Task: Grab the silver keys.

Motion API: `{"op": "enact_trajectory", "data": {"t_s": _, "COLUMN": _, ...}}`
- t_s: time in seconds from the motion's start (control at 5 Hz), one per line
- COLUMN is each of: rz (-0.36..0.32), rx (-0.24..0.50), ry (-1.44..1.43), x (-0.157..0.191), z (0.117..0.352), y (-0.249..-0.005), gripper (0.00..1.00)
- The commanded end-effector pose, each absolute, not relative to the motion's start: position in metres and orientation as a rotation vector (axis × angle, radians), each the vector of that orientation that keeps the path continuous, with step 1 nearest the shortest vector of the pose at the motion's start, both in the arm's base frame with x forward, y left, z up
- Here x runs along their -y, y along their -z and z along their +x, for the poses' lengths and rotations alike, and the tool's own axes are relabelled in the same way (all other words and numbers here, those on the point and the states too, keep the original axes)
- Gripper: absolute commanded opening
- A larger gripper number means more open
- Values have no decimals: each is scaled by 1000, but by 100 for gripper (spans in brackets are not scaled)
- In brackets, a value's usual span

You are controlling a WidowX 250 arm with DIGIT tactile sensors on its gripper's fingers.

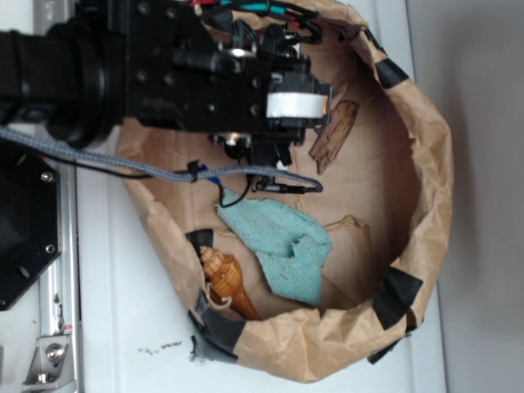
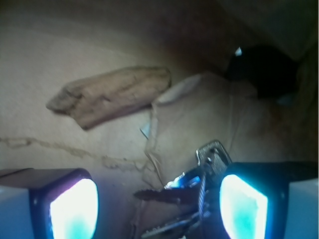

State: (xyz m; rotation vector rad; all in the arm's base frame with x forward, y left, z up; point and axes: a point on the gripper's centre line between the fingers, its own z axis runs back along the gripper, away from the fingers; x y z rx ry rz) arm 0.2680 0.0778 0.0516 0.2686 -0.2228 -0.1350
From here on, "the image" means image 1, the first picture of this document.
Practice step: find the teal cloth rag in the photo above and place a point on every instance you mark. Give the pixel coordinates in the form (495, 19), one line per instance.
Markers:
(291, 246)

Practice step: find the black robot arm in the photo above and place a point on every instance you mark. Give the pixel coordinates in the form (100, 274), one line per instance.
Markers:
(71, 79)

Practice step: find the brown wood piece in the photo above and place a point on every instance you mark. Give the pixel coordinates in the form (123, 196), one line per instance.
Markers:
(328, 144)

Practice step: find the silver corner bracket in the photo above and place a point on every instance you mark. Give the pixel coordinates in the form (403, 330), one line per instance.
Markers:
(51, 366)

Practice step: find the aluminium frame rail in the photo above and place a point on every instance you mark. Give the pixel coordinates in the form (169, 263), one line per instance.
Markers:
(59, 282)

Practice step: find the brown paper bag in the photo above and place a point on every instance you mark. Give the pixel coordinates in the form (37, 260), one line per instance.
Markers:
(386, 205)

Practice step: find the brown conch shell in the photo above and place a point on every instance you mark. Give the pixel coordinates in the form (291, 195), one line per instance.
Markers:
(225, 282)

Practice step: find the black octagonal mount plate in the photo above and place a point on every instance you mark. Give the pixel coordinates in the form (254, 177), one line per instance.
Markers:
(29, 222)

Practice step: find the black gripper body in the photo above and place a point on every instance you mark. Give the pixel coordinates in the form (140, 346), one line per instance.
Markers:
(178, 77)

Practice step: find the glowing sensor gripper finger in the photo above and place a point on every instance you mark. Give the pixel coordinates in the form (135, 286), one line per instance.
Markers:
(297, 101)

